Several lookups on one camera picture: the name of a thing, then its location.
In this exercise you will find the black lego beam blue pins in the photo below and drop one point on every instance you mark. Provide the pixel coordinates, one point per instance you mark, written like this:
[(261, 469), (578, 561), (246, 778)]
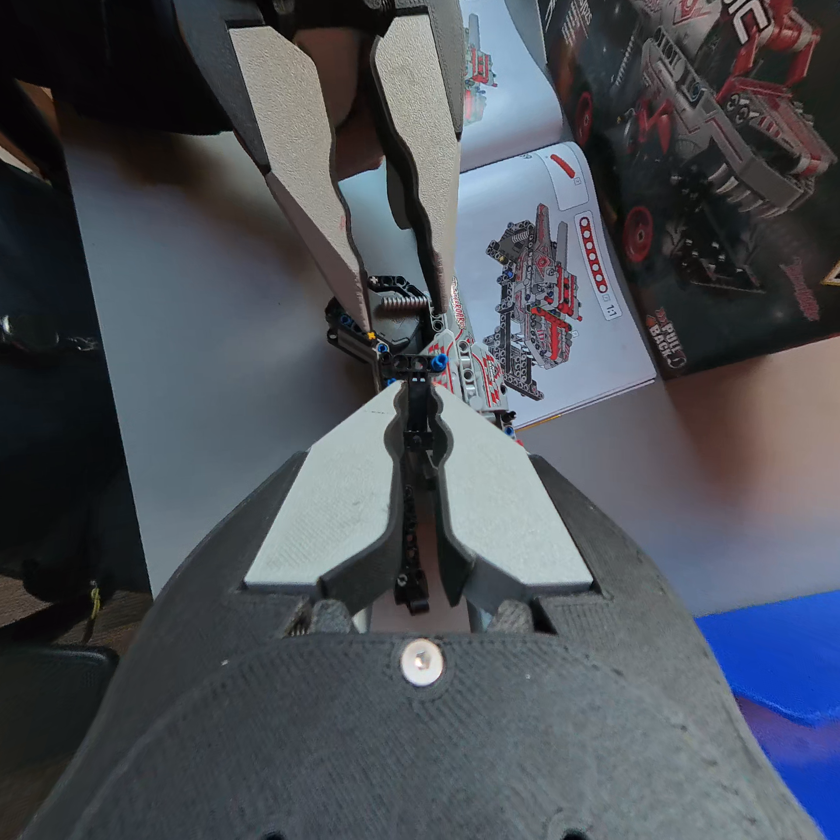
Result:
[(417, 420)]

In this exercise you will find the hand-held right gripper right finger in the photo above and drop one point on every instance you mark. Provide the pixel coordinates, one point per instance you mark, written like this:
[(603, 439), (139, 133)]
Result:
[(512, 518)]

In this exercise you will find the grey red lego truck model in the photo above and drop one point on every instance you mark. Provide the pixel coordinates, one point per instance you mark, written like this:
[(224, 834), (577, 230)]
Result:
[(472, 367)]

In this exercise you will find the blue plastic bin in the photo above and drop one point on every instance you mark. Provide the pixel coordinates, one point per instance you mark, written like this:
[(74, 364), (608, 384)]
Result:
[(787, 656)]

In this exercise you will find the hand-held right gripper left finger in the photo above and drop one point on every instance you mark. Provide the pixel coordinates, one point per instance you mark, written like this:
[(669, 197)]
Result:
[(328, 512)]

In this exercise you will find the lego instruction booklet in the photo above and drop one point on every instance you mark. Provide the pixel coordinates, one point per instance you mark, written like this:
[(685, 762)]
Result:
[(617, 341)]

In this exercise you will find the black printed lego box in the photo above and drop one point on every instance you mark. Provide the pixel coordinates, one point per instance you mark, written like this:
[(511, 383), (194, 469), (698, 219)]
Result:
[(722, 197)]

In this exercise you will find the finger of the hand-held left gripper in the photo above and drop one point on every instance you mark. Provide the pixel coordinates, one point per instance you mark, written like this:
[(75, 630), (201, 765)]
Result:
[(289, 131), (420, 98)]

